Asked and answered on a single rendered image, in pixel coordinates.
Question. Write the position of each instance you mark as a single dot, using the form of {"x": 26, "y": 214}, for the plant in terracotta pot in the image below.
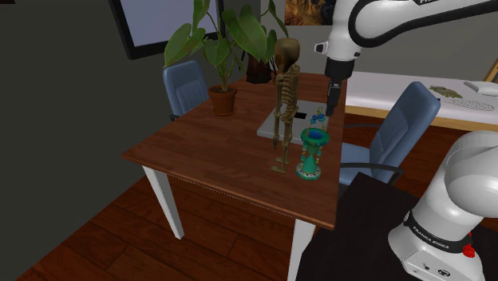
{"x": 223, "y": 100}

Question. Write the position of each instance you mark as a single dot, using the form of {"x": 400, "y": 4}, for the blue office chair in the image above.
{"x": 186, "y": 87}
{"x": 400, "y": 124}

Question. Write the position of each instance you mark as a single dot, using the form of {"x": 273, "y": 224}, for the grey closed laptop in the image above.
{"x": 272, "y": 124}

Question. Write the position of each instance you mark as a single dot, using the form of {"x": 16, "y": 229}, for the teal hourglass-shaped vase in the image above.
{"x": 311, "y": 155}

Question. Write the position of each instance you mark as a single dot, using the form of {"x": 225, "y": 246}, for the brown wall picture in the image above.
{"x": 305, "y": 11}

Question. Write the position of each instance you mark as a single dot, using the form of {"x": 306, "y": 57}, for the white desk with wooden edge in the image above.
{"x": 389, "y": 93}

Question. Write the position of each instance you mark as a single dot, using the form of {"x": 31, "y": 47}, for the brown skeleton figure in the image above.
{"x": 287, "y": 89}

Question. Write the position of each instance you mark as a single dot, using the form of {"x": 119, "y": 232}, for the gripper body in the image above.
{"x": 339, "y": 69}

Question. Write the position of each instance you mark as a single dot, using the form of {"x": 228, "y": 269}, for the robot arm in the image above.
{"x": 447, "y": 202}

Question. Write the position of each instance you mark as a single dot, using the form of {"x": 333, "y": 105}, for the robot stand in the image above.
{"x": 358, "y": 233}

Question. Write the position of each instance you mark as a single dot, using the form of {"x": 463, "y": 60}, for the wooden table with white legs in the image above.
{"x": 218, "y": 155}

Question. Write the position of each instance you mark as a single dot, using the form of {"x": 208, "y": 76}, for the plant in dark pot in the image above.
{"x": 257, "y": 72}

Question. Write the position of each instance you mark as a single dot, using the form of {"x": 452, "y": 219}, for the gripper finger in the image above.
{"x": 333, "y": 97}

